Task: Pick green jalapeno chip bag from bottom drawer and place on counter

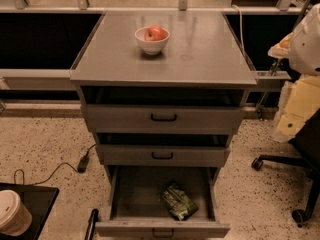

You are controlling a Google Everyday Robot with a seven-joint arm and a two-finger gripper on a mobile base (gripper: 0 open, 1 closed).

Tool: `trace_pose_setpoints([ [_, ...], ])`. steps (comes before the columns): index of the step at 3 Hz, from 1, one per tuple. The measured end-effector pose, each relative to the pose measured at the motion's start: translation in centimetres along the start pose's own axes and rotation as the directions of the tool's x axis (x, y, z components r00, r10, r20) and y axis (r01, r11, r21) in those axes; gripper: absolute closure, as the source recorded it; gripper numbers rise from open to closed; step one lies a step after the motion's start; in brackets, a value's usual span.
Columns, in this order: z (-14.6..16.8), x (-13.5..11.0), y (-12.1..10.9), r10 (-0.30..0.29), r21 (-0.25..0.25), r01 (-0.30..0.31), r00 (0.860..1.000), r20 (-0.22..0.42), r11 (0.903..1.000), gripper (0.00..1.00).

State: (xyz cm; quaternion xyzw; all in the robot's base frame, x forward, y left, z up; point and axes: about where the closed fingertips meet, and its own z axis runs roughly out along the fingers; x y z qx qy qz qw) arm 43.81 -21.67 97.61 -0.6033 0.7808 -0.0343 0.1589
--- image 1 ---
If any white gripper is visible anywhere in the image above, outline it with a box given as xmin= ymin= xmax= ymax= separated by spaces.
xmin=273 ymin=76 xmax=320 ymax=142

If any green jalapeno chip bag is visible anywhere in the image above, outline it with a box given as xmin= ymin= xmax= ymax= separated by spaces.
xmin=161 ymin=181 xmax=198 ymax=221

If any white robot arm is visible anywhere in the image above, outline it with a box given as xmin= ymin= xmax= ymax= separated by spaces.
xmin=268 ymin=4 xmax=320 ymax=142

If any grey drawer cabinet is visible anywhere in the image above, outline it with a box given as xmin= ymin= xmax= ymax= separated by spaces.
xmin=69 ymin=9 xmax=259 ymax=172

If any bottom grey drawer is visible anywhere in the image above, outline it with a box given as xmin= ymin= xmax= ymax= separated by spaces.
xmin=96 ymin=166 xmax=230 ymax=240

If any grey drawer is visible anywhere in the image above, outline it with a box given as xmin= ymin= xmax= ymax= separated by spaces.
xmin=96 ymin=166 xmax=230 ymax=240
xmin=97 ymin=145 xmax=230 ymax=167
xmin=82 ymin=104 xmax=244 ymax=135

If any middle grey drawer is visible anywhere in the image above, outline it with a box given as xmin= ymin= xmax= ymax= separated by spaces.
xmin=97 ymin=145 xmax=230 ymax=167

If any top grey drawer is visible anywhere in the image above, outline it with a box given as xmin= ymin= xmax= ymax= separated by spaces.
xmin=82 ymin=104 xmax=244 ymax=135

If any black office chair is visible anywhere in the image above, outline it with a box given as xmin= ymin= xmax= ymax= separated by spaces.
xmin=251 ymin=109 xmax=320 ymax=227

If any metal diagonal rod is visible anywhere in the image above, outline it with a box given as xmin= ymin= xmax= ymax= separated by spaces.
xmin=256 ymin=0 xmax=313 ymax=119

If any white ceramic bowl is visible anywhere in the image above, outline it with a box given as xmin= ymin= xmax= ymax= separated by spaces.
xmin=135 ymin=27 xmax=170 ymax=55

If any red apple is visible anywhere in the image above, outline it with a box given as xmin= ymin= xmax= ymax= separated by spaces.
xmin=144 ymin=25 xmax=166 ymax=41

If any black side table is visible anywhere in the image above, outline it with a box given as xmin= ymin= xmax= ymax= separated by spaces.
xmin=0 ymin=183 xmax=59 ymax=240

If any paper coffee cup with lid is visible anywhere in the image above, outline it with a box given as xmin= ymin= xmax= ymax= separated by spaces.
xmin=0 ymin=190 xmax=32 ymax=236

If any white cable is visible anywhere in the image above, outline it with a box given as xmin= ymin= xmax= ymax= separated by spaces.
xmin=231 ymin=4 xmax=249 ymax=60

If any black power adapter with cable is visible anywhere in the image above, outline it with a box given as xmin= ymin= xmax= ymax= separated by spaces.
xmin=13 ymin=144 xmax=95 ymax=186

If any black handle bar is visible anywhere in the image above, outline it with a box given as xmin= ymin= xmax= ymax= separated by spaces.
xmin=84 ymin=209 xmax=99 ymax=240

